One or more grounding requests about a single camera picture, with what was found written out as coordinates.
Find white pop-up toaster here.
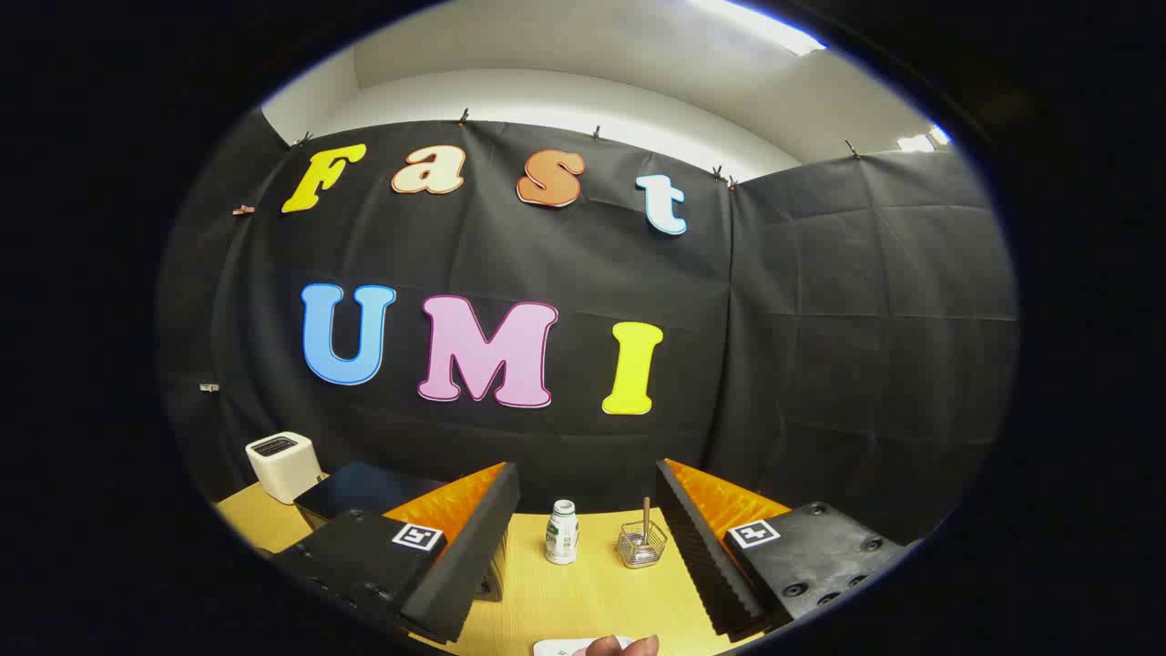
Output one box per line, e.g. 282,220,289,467
245,432,322,505

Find small ceiling light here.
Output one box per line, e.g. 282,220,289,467
897,123,953,153

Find black toaster oven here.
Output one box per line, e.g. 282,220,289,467
293,461,506,602

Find small wire basket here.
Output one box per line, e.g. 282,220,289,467
617,519,668,569

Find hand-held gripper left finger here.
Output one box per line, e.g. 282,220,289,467
271,461,521,645

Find white bottle with green label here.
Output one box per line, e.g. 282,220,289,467
545,499,580,566

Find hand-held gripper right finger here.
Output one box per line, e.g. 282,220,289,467
655,458,912,641

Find white square plate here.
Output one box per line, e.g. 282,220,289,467
533,636,634,656

